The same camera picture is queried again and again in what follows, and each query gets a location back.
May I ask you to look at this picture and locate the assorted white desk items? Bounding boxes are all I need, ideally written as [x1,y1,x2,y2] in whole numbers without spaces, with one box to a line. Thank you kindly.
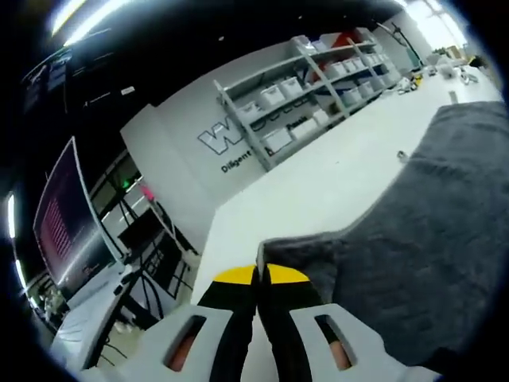
[427,47,482,87]

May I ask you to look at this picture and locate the grey metal shelf rack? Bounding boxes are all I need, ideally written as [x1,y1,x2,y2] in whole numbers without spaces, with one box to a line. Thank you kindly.
[213,35,402,173]

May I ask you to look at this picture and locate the ceiling light strip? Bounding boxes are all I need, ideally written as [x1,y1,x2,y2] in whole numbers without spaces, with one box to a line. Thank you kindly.
[51,0,105,45]

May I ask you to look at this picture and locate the grey fluffy towel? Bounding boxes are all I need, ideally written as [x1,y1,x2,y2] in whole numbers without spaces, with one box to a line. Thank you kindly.
[256,101,509,371]

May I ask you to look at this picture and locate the row of white storage bins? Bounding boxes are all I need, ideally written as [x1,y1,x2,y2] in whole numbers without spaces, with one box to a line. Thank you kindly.
[238,35,398,154]

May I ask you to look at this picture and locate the large curved monitor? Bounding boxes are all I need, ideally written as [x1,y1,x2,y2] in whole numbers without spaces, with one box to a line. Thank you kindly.
[33,137,120,287]

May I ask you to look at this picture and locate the white monitor desk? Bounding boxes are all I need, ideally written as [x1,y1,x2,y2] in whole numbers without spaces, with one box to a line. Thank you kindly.
[51,254,192,371]

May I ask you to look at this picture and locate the small black monitor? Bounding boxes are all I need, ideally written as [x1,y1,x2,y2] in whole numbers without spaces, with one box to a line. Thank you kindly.
[117,220,160,250]

